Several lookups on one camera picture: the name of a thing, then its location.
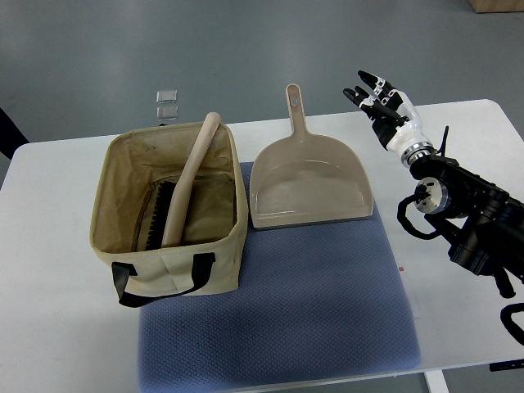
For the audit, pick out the beige hand broom black bristles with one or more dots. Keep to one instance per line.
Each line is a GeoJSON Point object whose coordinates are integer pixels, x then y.
{"type": "Point", "coordinates": [172, 200]}

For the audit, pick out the yellow fabric bag black handles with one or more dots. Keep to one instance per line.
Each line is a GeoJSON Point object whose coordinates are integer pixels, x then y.
{"type": "Point", "coordinates": [209, 257]}

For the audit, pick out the black table control panel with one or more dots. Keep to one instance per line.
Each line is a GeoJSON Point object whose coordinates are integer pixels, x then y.
{"type": "Point", "coordinates": [507, 365]}

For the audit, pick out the beige plastic dustpan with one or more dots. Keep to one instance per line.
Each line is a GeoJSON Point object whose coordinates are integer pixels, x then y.
{"type": "Point", "coordinates": [306, 178]}

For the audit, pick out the blue textured mat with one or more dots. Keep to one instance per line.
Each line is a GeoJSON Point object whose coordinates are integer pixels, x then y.
{"type": "Point", "coordinates": [313, 303]}

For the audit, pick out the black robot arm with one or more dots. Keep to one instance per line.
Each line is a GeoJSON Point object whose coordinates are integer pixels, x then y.
{"type": "Point", "coordinates": [482, 223]}

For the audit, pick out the lower clear floor plate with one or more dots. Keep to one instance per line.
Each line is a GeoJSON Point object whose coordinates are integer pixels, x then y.
{"type": "Point", "coordinates": [167, 112]}

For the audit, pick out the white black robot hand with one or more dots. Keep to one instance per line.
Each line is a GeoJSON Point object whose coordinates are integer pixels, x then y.
{"type": "Point", "coordinates": [395, 120]}

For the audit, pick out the white table leg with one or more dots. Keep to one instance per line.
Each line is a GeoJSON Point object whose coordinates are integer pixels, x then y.
{"type": "Point", "coordinates": [436, 382]}

